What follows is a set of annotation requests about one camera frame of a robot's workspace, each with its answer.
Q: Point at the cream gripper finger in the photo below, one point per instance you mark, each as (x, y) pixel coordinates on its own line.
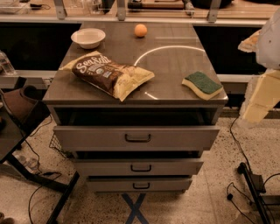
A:
(262, 95)
(248, 45)

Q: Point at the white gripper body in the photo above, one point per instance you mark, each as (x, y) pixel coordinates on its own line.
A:
(269, 44)

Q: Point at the green and yellow sponge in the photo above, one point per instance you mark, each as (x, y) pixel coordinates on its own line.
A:
(204, 87)

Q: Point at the orange fruit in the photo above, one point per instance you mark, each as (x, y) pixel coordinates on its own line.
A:
(140, 30)

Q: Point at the sea salt chips bag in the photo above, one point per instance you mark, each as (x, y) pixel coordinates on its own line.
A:
(112, 78)

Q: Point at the white bowl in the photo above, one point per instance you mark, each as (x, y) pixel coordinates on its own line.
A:
(88, 38)

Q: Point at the blue tape cross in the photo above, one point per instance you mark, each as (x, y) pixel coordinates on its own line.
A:
(135, 206)

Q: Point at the bottom grey drawer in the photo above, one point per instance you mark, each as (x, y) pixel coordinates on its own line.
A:
(104, 185)

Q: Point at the grey drawer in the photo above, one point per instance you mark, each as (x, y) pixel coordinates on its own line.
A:
(138, 167)
(104, 185)
(161, 138)

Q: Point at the middle grey drawer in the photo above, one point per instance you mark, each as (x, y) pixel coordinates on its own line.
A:
(138, 167)

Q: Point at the top grey drawer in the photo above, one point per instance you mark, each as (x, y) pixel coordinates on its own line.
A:
(161, 138)

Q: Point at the brown chair seat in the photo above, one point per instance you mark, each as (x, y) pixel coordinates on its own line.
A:
(22, 103)

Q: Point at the black side table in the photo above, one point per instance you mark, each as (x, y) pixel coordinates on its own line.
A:
(11, 138)

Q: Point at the clear plastic water bottle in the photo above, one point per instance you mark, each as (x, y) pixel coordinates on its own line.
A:
(6, 64)

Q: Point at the black stand with cables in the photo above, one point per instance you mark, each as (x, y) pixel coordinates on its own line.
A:
(256, 185)

